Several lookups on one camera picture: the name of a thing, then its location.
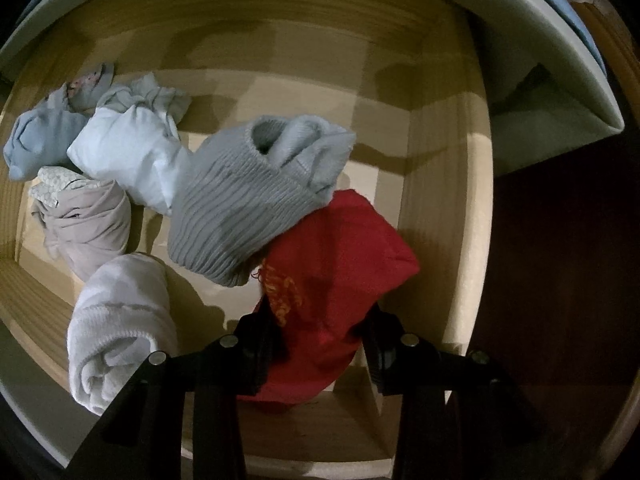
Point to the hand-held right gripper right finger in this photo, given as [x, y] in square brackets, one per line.
[387, 360]

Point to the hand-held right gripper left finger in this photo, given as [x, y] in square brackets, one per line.
[250, 355]

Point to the red underwear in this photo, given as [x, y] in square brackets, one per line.
[330, 270]

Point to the white knit garment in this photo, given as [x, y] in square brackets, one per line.
[120, 310]

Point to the grey ribbed knit garment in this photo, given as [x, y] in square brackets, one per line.
[235, 210]

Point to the beige underwear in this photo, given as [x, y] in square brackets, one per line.
[90, 230]

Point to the pale white underwear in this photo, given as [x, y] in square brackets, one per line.
[125, 155]

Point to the grey-blue underwear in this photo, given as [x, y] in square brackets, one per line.
[160, 97]

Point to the light blue underwear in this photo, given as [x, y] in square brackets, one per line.
[40, 135]

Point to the pink floral underwear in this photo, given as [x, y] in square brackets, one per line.
[87, 85]

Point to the grey nightstand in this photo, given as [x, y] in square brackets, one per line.
[550, 50]

